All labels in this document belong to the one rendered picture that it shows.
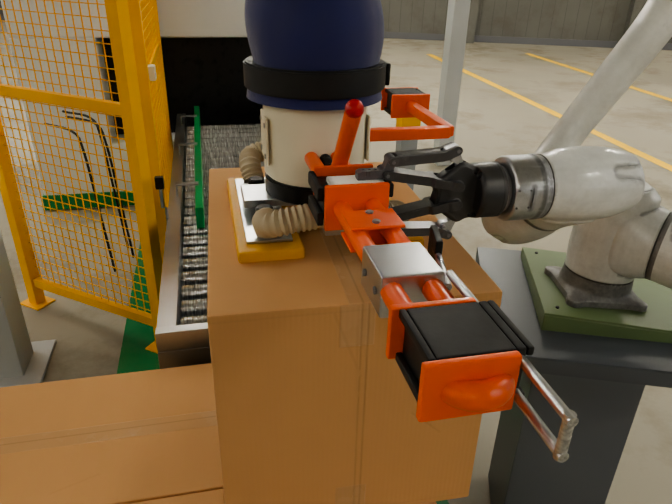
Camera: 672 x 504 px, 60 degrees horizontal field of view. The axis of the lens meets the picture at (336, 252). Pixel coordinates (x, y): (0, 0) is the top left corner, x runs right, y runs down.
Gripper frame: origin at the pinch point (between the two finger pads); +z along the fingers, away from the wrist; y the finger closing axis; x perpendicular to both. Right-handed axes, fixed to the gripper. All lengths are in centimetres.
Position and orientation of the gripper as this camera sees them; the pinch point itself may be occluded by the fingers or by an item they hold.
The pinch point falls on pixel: (353, 197)
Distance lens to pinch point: 75.3
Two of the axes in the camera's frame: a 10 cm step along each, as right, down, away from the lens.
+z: -9.8, 0.8, -2.0
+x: -2.1, -4.5, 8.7
